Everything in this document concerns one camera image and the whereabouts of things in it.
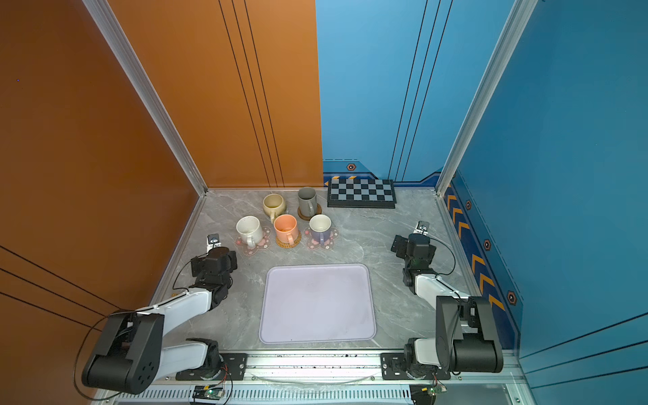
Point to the black chessboard box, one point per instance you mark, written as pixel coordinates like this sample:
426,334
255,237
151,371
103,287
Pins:
361,193

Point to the left green circuit board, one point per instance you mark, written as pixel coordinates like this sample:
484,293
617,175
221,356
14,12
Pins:
207,394

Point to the orange mug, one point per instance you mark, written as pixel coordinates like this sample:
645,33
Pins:
286,227

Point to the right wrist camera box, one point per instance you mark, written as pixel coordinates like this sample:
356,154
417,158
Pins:
422,227

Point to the pink flower silicone coaster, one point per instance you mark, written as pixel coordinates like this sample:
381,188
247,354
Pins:
312,246

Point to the right green circuit board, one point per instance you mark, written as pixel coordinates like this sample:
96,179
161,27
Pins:
426,394

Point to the white cream mug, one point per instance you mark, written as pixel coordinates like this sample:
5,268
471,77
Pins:
250,231

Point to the brown wooden round coaster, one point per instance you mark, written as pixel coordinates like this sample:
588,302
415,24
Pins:
308,218

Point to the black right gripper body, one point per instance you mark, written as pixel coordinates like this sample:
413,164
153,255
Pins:
403,250

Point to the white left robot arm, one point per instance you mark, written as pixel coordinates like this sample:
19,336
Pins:
129,354

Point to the speckled grey mug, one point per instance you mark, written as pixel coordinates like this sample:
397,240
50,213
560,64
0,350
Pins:
307,197

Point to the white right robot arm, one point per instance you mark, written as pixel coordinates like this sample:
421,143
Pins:
466,337

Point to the beige yellow mug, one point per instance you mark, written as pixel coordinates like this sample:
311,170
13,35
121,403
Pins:
274,205

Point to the lilac plastic tray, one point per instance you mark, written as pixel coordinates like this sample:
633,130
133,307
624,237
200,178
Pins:
317,304

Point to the woven rattan round coaster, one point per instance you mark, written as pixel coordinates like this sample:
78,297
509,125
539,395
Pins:
286,245

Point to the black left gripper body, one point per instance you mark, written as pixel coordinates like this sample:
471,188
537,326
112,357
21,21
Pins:
198,267

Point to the green circuit board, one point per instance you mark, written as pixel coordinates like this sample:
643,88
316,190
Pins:
207,394
426,394

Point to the lilac mug cream inside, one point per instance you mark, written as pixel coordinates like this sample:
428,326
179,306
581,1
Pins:
321,229

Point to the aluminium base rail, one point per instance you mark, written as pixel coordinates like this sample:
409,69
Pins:
333,376

